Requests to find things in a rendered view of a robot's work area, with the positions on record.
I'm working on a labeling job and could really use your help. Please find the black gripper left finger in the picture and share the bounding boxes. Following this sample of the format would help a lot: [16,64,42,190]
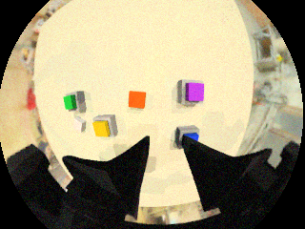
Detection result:
[61,135,150,217]

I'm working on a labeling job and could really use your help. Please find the purple button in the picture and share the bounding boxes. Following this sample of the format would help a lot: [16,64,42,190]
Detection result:
[178,79,205,104]

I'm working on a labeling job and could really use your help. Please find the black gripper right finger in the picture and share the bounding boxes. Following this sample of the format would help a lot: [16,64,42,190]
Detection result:
[182,136,272,213]

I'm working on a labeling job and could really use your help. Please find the blue button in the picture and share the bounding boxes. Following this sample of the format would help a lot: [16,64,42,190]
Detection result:
[175,125,199,149]

